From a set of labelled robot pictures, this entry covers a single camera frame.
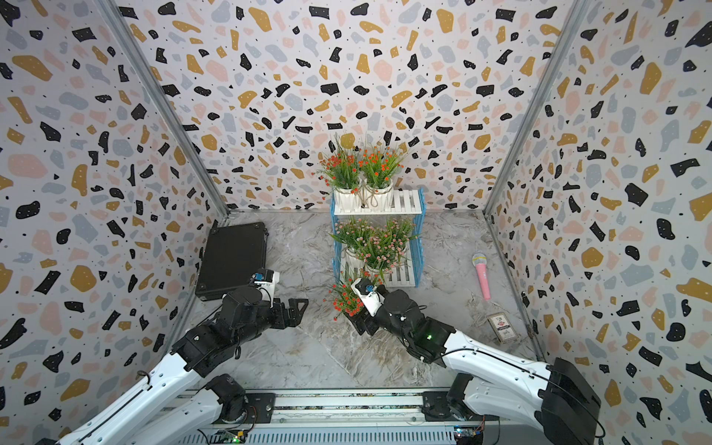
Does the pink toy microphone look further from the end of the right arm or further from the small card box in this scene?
the end of the right arm

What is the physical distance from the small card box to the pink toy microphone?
0.25ft

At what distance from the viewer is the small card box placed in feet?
2.87

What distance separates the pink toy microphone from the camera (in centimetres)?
98
